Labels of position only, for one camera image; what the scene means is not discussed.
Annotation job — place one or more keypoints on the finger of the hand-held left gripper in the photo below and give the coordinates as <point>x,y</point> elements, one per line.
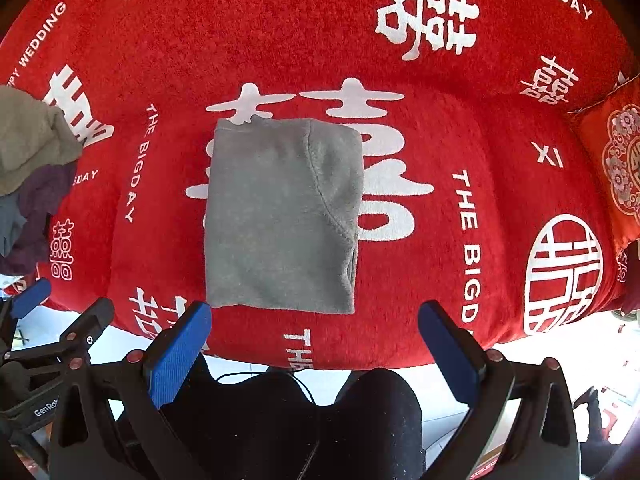
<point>90,325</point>
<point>30,297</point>

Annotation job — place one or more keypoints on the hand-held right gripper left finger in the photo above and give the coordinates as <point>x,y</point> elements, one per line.
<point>177,355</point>

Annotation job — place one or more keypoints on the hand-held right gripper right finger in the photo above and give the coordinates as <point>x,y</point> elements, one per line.
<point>450,355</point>

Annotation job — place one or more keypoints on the grey knit sweater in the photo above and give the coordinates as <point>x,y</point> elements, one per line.
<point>270,220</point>

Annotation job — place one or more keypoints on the blue-grey garment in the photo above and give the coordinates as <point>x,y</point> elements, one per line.
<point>10,225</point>

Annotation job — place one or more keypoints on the purple garment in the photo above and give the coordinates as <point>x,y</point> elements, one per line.
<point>45,200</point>

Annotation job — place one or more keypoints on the person's black pants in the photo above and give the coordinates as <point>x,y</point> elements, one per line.
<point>260,435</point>

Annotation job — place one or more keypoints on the khaki garment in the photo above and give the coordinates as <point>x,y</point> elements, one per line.
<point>30,135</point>

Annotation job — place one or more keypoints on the red printed blanket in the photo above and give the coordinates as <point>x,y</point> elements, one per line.
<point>450,110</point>

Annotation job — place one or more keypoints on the red patterned cushion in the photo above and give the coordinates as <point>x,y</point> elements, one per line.
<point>605,160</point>

